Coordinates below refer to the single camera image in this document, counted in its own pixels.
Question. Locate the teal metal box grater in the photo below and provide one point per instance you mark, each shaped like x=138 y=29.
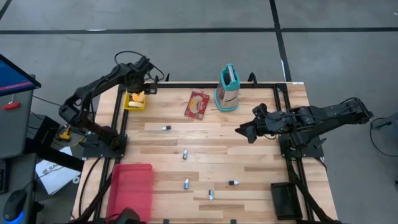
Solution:
x=228 y=98

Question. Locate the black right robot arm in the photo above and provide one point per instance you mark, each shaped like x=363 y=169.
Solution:
x=326 y=113

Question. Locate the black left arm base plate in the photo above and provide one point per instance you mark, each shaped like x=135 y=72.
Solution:
x=93 y=151

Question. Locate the red snack packet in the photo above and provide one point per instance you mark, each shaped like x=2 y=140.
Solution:
x=197 y=105

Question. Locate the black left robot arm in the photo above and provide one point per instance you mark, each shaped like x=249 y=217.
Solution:
x=93 y=88

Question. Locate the white printed cardboard box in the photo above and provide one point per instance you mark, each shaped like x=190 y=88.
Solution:
x=53 y=175

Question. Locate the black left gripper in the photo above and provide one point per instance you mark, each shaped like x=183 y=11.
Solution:
x=141 y=81

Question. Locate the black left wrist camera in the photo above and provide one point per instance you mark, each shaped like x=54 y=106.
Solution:
x=145 y=64

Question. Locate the small black table clamp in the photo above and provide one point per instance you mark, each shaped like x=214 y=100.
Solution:
x=167 y=77
x=166 y=221
x=233 y=221

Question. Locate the red plastic tray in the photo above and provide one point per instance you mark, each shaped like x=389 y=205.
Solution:
x=130 y=186

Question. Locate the black metal table frame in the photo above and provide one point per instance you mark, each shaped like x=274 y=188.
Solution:
x=202 y=85

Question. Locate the white tape roll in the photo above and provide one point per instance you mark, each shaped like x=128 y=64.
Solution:
x=73 y=180

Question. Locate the blue monitor screen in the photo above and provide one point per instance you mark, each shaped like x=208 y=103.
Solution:
x=12 y=77

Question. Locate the black diagonal beam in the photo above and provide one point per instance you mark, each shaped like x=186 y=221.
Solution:
x=56 y=157

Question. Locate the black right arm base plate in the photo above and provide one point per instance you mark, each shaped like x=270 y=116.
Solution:
x=311 y=152

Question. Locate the black box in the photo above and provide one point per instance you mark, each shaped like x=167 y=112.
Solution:
x=40 y=124

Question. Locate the black arched table clamp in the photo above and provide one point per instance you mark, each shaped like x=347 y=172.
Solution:
x=252 y=74

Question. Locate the black computer mouse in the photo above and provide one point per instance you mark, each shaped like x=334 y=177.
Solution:
x=14 y=205

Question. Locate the yellow plastic basket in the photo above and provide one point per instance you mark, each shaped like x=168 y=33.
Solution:
x=126 y=102

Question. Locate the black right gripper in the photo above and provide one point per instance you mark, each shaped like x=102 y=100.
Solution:
x=267 y=124

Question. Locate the black plastic tray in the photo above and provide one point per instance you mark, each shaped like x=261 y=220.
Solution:
x=284 y=202

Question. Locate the dark grey stand foot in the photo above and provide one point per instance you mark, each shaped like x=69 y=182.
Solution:
x=390 y=121

